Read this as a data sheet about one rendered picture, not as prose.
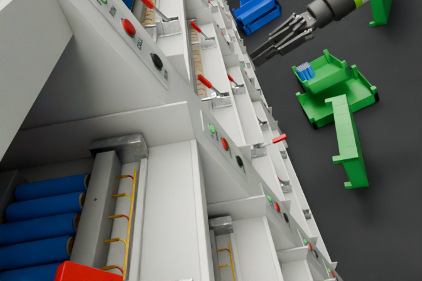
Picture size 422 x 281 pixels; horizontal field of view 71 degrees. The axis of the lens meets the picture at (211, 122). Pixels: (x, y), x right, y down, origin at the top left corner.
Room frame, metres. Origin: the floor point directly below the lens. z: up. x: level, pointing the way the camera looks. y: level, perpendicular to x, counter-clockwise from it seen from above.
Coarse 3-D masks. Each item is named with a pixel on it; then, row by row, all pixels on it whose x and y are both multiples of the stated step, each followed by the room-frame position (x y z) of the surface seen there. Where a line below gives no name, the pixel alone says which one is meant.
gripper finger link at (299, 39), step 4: (304, 32) 0.64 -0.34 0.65; (308, 32) 0.62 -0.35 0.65; (296, 36) 0.65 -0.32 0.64; (300, 36) 0.64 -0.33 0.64; (304, 36) 0.63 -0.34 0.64; (312, 36) 0.62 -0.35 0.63; (292, 40) 0.65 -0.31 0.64; (296, 40) 0.64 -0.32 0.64; (300, 40) 0.64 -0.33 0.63; (304, 40) 0.64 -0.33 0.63; (308, 40) 0.63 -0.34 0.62; (284, 44) 0.66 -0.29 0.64; (288, 44) 0.65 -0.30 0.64; (292, 44) 0.65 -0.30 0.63; (296, 44) 0.64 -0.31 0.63; (300, 44) 0.64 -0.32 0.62; (280, 48) 0.67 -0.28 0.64; (284, 48) 0.66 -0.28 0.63; (288, 48) 0.65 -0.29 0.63; (292, 48) 0.65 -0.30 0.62; (280, 52) 0.66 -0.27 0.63; (284, 52) 0.66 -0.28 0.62; (288, 52) 0.66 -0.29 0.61
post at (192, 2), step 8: (184, 0) 0.92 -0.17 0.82; (192, 0) 0.91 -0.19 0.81; (192, 8) 0.92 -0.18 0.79; (200, 8) 0.91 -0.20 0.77; (216, 32) 0.91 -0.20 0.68; (224, 40) 0.93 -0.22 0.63; (224, 48) 0.91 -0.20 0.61; (248, 80) 0.92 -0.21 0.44; (248, 88) 0.91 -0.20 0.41; (264, 112) 0.91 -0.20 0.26; (272, 120) 0.91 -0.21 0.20
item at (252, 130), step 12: (228, 60) 0.91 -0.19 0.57; (228, 72) 0.89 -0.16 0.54; (240, 72) 0.87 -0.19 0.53; (240, 84) 0.80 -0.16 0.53; (240, 96) 0.75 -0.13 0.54; (240, 108) 0.69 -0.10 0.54; (252, 108) 0.67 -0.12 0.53; (240, 120) 0.64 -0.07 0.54; (252, 120) 0.63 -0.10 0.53; (252, 132) 0.58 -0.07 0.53; (264, 156) 0.49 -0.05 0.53; (264, 168) 0.46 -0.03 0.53; (264, 180) 0.43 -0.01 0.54; (276, 180) 0.42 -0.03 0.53; (276, 192) 0.39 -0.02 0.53; (288, 204) 0.33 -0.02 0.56
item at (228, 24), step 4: (228, 24) 1.57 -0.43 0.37; (228, 28) 1.57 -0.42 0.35; (228, 32) 1.54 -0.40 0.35; (232, 32) 1.52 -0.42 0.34; (232, 36) 1.43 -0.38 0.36; (232, 40) 1.41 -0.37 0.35; (236, 40) 1.42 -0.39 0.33; (236, 44) 1.38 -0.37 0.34; (236, 48) 1.34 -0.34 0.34; (236, 52) 1.31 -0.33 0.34; (240, 52) 1.30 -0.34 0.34; (240, 56) 1.26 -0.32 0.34; (240, 60) 1.23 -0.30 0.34; (244, 60) 1.21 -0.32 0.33; (244, 64) 1.16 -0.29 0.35; (244, 68) 1.15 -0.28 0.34; (248, 72) 1.11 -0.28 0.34; (248, 76) 1.09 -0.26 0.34; (252, 80) 0.99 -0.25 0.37
